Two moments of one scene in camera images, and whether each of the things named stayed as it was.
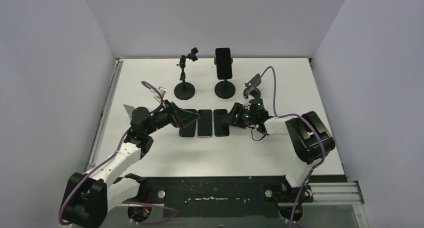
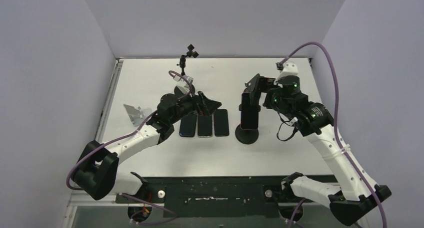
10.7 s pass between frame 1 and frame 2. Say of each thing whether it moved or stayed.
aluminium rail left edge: stayed
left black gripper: moved
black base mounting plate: stayed
